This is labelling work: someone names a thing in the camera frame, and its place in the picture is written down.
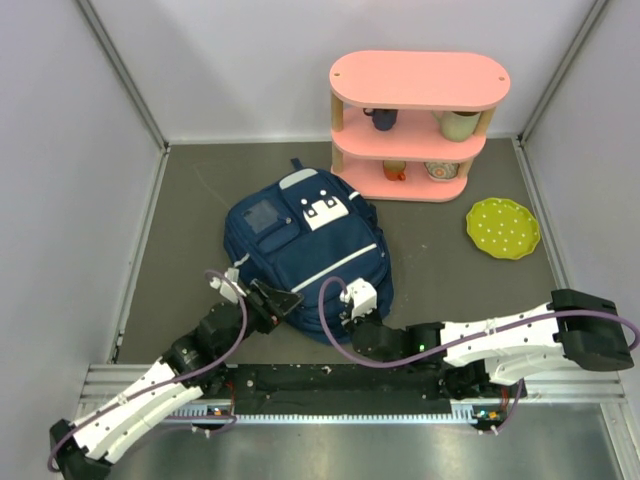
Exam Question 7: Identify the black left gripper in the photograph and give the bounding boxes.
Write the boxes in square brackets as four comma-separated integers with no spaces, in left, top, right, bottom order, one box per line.
[217,278,303,357]

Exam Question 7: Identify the navy blue backpack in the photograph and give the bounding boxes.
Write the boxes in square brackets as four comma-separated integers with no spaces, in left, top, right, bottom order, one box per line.
[223,159,394,343]

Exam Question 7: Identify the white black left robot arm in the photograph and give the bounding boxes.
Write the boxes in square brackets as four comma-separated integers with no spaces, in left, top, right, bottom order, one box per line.
[47,280,303,479]

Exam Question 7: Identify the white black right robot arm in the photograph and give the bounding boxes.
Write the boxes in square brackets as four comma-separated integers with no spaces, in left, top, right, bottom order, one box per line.
[340,284,635,396]

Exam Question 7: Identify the orange cup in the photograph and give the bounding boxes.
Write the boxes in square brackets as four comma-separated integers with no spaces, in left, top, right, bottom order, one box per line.
[383,160,406,181]

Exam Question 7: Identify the green polka dot plate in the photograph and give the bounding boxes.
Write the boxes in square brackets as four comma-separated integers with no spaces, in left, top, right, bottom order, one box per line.
[465,197,541,261]

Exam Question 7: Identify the patterned flower-shaped bowl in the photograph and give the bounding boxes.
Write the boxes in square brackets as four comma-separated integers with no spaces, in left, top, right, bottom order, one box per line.
[424,162,459,182]

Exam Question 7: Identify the dark blue mug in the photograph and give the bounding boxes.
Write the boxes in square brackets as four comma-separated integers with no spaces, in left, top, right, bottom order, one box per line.
[363,108,398,132]

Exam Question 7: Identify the pink three-tier shelf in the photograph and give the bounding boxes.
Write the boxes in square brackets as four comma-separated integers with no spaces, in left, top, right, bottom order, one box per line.
[329,50,511,202]

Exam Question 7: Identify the pale green mug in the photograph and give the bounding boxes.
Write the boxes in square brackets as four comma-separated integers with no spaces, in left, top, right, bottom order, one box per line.
[431,111,480,142]

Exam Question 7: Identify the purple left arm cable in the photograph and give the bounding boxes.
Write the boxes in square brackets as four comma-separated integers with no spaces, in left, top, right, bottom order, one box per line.
[47,268,249,472]

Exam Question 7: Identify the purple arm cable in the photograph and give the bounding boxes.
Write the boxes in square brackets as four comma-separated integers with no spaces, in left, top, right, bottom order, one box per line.
[47,268,249,472]
[317,276,640,435]

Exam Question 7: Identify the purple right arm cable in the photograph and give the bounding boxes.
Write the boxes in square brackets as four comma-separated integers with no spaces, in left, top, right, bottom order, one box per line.
[317,276,640,435]

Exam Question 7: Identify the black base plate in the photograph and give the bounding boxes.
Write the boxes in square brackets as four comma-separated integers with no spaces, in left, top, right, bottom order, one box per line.
[204,362,517,415]

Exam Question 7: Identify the aluminium frame rail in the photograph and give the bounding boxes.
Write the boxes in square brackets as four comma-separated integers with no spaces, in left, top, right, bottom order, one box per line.
[79,362,628,426]

